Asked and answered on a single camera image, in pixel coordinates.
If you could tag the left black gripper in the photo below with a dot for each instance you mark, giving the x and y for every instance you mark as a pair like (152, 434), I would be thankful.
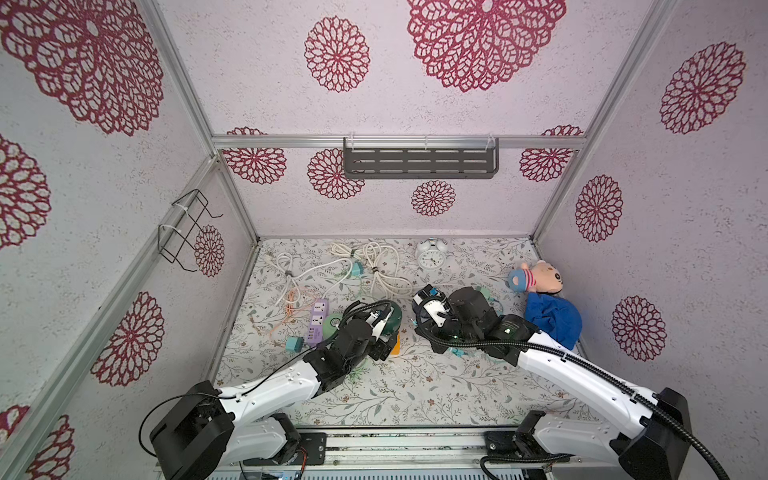
(382, 349)

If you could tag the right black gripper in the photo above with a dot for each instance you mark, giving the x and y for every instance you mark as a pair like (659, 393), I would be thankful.
(427, 320)

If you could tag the navy blue meat grinder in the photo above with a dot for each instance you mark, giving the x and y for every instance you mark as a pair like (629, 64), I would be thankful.
(430, 306)

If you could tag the dark green meat grinder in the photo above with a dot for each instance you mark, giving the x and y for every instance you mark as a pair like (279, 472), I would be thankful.
(388, 321)

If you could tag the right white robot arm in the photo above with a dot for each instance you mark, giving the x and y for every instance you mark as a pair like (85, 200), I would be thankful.
(645, 433)

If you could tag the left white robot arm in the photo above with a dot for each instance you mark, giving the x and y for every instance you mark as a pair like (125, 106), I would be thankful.
(207, 427)

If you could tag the light green meat grinder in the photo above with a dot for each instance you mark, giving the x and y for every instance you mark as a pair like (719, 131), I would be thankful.
(330, 325)

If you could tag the teal small charger adapter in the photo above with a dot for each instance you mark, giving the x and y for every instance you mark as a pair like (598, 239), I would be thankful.
(294, 344)

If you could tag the orange power strip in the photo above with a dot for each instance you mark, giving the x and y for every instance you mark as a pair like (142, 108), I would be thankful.
(396, 348)

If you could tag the white twin-bell alarm clock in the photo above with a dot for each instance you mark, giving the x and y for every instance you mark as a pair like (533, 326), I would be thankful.
(431, 253)

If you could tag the pig plush toy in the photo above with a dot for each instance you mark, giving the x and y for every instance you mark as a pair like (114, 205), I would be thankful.
(541, 277)

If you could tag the blue cloth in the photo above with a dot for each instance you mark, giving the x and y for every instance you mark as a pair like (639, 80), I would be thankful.
(555, 316)

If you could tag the black wire rack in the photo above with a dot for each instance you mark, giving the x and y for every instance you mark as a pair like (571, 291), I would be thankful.
(192, 242)

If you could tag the grey wall shelf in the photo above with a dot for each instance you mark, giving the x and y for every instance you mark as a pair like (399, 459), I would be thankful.
(420, 159)

